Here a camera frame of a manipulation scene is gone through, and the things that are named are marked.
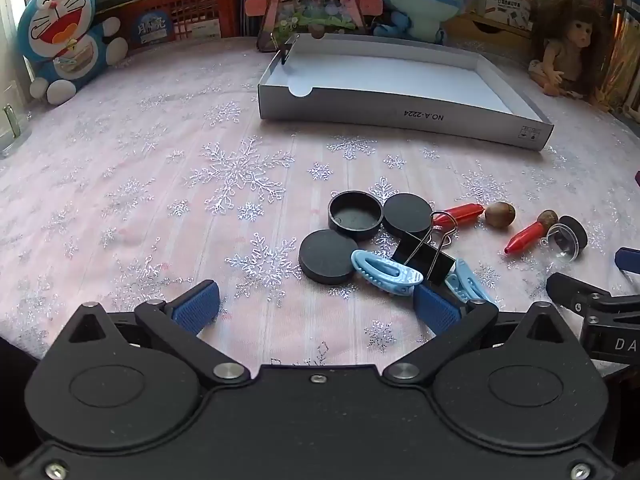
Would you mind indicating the black round lid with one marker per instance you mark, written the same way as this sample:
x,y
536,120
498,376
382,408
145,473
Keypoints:
x,y
327,257
407,215
352,217

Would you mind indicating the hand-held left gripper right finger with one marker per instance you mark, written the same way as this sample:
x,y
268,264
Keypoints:
x,y
435,310

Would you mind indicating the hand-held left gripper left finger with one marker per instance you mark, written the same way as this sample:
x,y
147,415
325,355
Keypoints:
x,y
197,307

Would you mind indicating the brown haired doll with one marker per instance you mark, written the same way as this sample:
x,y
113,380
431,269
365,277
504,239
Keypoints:
x,y
570,45

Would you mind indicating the wooden drawer box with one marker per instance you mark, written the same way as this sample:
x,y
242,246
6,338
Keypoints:
x,y
490,30

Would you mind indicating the golden foil books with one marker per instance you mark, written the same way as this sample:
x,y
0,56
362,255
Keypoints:
x,y
625,60

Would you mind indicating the large black binder clip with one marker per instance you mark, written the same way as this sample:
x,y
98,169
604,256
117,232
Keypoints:
x,y
425,258

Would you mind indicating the blue round tag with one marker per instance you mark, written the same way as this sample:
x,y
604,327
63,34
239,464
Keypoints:
x,y
150,30

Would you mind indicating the brown nut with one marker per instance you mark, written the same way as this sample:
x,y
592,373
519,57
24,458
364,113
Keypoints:
x,y
547,219
500,215

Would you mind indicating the pink triangular toy house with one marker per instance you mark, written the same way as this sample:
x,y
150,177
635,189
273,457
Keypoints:
x,y
310,5

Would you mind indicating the white printed carton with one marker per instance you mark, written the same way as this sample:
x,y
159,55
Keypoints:
x,y
502,0

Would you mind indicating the red cone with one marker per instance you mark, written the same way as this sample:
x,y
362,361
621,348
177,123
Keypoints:
x,y
525,237
462,214

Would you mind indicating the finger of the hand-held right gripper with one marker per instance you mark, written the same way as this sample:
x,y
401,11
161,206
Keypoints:
x,y
629,261
575,292

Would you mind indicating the pink snowflake tablecloth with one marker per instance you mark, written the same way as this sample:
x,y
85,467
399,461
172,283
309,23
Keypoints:
x,y
150,185

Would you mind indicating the light blue clothespin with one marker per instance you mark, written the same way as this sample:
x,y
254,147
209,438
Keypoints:
x,y
470,280

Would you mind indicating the blue cat plush toy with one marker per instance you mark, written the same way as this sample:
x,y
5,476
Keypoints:
x,y
60,40

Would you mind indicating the large red plastic basket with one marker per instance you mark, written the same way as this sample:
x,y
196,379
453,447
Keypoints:
x,y
190,12

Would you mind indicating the small black binder clip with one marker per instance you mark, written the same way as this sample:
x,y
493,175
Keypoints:
x,y
285,55

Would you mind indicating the white cardboard box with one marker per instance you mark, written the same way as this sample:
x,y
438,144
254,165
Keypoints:
x,y
400,80

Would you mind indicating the light blue hair clip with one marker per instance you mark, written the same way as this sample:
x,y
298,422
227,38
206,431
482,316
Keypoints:
x,y
380,270

